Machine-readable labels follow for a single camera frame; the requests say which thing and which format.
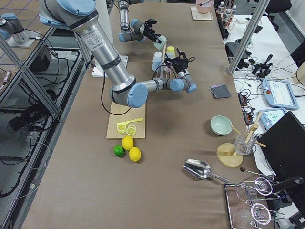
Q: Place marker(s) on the wire glass rack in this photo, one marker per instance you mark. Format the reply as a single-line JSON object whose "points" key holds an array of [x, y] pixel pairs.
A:
{"points": [[247, 204]]}

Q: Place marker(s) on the pink bowl of ice cubes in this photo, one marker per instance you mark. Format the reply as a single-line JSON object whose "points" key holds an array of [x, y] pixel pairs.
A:
{"points": [[205, 8]]}

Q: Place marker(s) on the whole yellow lemon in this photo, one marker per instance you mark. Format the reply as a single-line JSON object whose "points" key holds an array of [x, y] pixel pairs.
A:
{"points": [[135, 154], [127, 143]]}

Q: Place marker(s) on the green bowl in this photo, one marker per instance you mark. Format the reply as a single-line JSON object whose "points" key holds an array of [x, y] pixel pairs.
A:
{"points": [[221, 125]]}

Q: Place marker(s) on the black monitor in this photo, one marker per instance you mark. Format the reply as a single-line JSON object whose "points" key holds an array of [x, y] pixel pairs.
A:
{"points": [[285, 146]]}

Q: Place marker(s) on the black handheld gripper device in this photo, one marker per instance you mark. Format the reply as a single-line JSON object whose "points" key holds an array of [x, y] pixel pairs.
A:
{"points": [[261, 70]]}

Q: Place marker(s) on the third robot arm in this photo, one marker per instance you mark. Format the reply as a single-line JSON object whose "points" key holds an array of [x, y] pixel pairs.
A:
{"points": [[13, 31]]}

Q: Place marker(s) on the aluminium frame post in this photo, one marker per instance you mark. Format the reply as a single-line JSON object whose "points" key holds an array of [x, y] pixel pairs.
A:
{"points": [[258, 12]]}

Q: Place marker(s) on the pink plastic cup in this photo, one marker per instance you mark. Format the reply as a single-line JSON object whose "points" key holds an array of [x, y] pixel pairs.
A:
{"points": [[166, 70]]}

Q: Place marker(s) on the grey folded cloth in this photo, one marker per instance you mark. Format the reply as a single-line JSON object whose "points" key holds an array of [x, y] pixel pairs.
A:
{"points": [[219, 91]]}

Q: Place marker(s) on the cream plastic tray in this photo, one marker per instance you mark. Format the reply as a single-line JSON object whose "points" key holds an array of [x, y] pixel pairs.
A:
{"points": [[197, 16]]}

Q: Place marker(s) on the glass mug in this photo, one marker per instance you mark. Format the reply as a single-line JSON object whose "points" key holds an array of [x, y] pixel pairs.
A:
{"points": [[240, 146]]}

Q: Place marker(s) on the white wire cup holder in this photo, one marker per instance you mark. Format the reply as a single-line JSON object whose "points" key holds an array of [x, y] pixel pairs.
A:
{"points": [[159, 72]]}

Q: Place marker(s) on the metal scoop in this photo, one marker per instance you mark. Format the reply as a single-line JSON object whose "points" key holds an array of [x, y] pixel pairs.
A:
{"points": [[201, 170]]}

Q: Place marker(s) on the light blue plastic cup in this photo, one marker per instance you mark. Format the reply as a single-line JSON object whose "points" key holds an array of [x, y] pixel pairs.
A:
{"points": [[157, 60]]}

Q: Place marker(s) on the wooden mug tree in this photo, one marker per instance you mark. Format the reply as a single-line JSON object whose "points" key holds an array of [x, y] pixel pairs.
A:
{"points": [[231, 155]]}

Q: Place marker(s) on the yellow plastic knife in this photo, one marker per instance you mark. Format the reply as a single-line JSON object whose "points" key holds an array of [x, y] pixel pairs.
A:
{"points": [[131, 121]]}

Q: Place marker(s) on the teach pendant tablet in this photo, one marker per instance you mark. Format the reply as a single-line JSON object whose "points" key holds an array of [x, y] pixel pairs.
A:
{"points": [[270, 116], [279, 94]]}

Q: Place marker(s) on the green plastic cup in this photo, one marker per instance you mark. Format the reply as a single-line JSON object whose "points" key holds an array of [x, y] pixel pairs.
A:
{"points": [[160, 42]]}

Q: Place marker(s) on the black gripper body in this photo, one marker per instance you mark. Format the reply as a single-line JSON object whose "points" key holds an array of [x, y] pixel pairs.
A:
{"points": [[150, 35], [180, 67]]}

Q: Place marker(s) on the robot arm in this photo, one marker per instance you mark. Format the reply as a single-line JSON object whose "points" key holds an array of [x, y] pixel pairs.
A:
{"points": [[81, 17], [135, 30]]}

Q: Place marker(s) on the yellow plastic cup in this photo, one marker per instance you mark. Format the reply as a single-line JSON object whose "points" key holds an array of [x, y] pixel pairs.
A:
{"points": [[170, 52]]}

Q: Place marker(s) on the green lime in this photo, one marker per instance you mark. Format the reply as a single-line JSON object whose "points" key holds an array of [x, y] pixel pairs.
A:
{"points": [[118, 151]]}

